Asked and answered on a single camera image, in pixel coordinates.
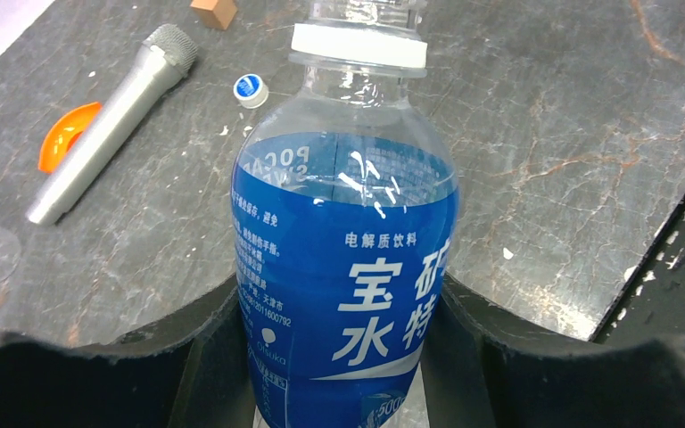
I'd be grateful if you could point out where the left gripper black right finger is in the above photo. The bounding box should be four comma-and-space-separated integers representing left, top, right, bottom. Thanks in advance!
422, 276, 685, 427

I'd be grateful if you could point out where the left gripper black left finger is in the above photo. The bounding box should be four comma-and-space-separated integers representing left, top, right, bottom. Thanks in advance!
0, 278, 254, 427

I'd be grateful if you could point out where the blue labelled Pocari bottle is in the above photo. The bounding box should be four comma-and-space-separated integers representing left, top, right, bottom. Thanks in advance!
231, 1, 459, 427

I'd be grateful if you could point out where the blue-white Pocari bottle cap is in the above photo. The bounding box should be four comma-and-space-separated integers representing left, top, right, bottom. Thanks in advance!
233, 73, 269, 110

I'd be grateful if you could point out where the orange curved pipe piece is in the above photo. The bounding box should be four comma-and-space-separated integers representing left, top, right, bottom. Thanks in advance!
37, 102, 102, 174

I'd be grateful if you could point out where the silver microphone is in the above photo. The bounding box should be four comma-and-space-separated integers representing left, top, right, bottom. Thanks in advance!
26, 23, 198, 226

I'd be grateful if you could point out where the brown wooden cube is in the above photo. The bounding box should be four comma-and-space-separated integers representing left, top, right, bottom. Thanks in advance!
190, 0, 237, 30

